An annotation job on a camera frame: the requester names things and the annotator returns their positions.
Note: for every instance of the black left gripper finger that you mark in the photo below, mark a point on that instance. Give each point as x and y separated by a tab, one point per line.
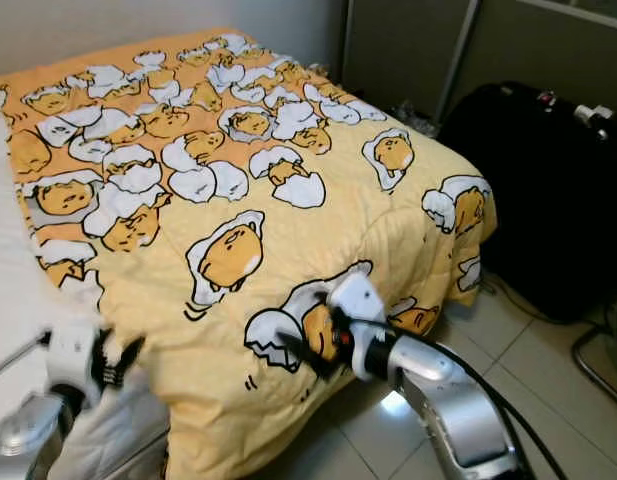
125	358

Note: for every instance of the yellow egg cartoon blanket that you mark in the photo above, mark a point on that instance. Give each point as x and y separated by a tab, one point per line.
248	200

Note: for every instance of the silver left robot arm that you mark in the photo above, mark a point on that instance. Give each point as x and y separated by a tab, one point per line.
28	440

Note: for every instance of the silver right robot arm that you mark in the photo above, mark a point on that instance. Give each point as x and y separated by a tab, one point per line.
458	400

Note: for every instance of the white quilted mattress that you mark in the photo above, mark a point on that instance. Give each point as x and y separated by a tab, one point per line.
13	280

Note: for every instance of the black suitcase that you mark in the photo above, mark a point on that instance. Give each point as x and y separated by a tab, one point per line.
538	190

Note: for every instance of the grey wardrobe door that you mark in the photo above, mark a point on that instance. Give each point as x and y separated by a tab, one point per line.
408	45

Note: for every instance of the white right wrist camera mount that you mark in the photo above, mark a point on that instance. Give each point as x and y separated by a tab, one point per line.
358	298

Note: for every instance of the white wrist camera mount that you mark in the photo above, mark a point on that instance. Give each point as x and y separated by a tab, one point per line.
358	298
70	350

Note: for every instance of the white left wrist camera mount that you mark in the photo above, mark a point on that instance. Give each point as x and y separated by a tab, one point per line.
70	350

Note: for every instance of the black metal tube frame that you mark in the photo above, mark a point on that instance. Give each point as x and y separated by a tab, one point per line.
588	370

